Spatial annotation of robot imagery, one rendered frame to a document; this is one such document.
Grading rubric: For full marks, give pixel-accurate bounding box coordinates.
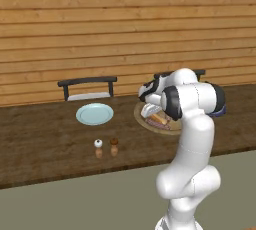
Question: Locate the light blue plate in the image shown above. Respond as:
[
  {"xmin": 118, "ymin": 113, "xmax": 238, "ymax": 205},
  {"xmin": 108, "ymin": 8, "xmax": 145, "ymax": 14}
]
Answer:
[{"xmin": 75, "ymin": 102, "xmax": 115, "ymax": 126}]

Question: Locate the reddish brown sausage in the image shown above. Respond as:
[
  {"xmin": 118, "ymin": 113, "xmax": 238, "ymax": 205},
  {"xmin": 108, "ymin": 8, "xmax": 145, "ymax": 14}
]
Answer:
[{"xmin": 145, "ymin": 118, "xmax": 173, "ymax": 132}]

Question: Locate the brown-topped wooden pepper shaker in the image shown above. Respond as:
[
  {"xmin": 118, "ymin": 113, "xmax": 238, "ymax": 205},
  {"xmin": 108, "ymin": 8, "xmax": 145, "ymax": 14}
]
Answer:
[{"xmin": 109, "ymin": 137, "xmax": 120, "ymax": 158}]

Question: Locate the tan bun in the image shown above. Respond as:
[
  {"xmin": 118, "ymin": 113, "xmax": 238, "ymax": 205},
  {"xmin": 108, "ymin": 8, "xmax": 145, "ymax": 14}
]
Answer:
[{"xmin": 148, "ymin": 113, "xmax": 169, "ymax": 126}]

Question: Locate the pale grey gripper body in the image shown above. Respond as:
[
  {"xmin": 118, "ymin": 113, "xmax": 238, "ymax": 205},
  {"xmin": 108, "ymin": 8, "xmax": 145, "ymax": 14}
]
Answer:
[{"xmin": 140, "ymin": 103, "xmax": 163, "ymax": 119}]

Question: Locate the white-topped wooden salt shaker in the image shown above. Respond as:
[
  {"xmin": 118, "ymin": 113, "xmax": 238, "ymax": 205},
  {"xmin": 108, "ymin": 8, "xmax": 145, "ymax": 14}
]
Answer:
[{"xmin": 93, "ymin": 138, "xmax": 104, "ymax": 160}]

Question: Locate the dark blue plate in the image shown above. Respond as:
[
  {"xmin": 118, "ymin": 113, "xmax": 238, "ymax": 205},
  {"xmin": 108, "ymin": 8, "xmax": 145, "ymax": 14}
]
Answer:
[{"xmin": 207, "ymin": 104, "xmax": 227, "ymax": 119}]

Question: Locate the tan wooden bowl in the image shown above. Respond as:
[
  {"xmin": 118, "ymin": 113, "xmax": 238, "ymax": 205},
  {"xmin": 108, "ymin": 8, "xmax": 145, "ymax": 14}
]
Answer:
[{"xmin": 133, "ymin": 100, "xmax": 184, "ymax": 137}]

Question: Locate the black chair with white seat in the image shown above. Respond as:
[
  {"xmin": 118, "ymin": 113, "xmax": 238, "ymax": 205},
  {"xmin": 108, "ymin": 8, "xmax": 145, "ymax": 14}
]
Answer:
[{"xmin": 57, "ymin": 76, "xmax": 118, "ymax": 103}]

